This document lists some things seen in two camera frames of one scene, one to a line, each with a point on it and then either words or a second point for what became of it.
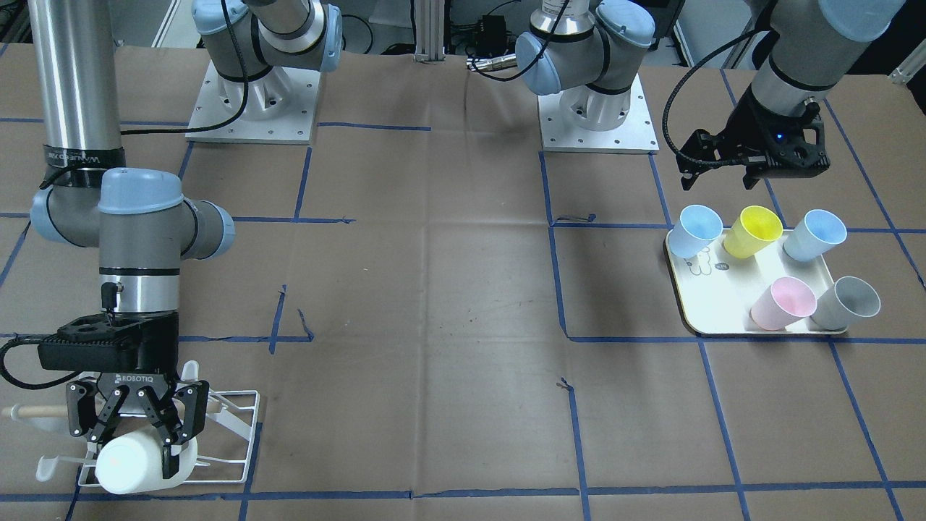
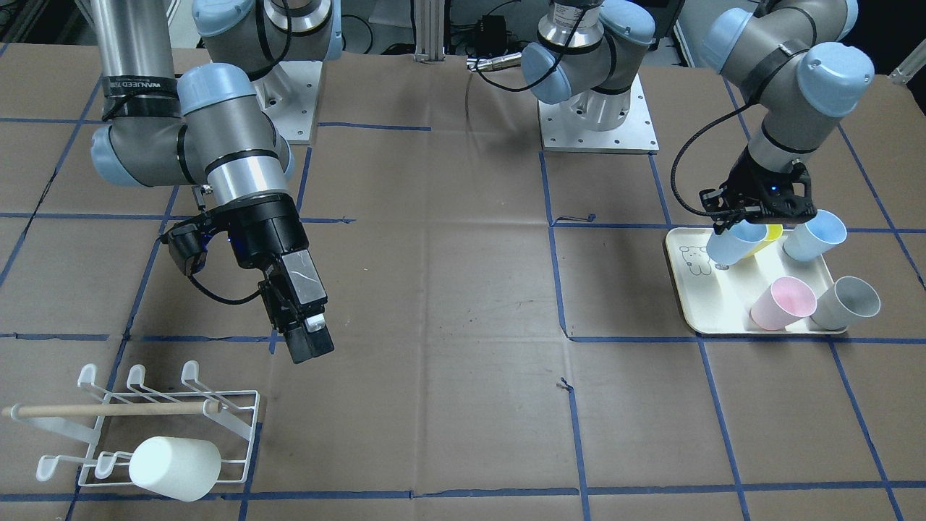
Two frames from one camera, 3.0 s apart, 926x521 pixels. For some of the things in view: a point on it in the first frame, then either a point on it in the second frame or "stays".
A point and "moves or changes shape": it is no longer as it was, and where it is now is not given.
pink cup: x=787 y=301 stays
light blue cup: x=697 y=227 to x=731 y=246
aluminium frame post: x=430 y=16 stays
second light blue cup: x=814 y=234 stays
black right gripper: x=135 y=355 to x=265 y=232
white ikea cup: x=132 y=462 moves or changes shape
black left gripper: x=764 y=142 to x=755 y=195
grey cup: x=848 y=297 stays
